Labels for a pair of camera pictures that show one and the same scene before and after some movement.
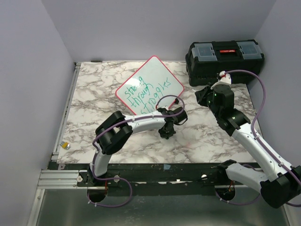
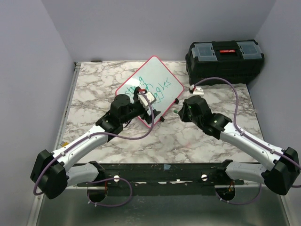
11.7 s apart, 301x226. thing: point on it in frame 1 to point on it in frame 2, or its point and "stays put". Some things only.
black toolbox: [205, 60] stays put
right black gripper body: [206, 98] to [186, 116]
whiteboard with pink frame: [152, 86] stays put
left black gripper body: [163, 133] to [143, 111]
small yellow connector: [66, 145] stays put
